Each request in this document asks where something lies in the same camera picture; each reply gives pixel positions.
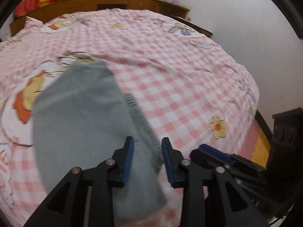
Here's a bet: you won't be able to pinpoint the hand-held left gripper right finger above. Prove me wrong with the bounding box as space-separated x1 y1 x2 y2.
161 137 269 227

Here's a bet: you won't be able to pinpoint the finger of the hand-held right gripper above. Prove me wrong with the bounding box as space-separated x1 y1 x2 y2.
199 144 237 167
190 148 229 171

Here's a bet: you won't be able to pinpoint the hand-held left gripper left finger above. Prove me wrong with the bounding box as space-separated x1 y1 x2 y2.
24 136 134 227

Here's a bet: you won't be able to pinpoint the grey pants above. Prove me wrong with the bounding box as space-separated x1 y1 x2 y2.
32 60 168 220

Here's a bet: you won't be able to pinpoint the pink and yellow floor mat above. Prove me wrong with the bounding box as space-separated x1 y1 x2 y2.
239 120 271 163

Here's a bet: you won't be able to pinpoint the dark wooden nightstand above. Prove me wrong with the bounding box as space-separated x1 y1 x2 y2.
266 107 303 173

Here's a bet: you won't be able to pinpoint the pink checkered cartoon blanket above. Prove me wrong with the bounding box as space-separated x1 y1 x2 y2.
0 8 259 227

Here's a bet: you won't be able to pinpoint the long wooden cabinet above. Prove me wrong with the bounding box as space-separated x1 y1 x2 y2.
10 0 190 37

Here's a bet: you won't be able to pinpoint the floral curtain with red hem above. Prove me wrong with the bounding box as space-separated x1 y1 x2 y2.
15 0 44 17

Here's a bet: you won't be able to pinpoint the dark wooden bed frame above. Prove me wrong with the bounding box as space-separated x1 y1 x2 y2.
170 15 213 38

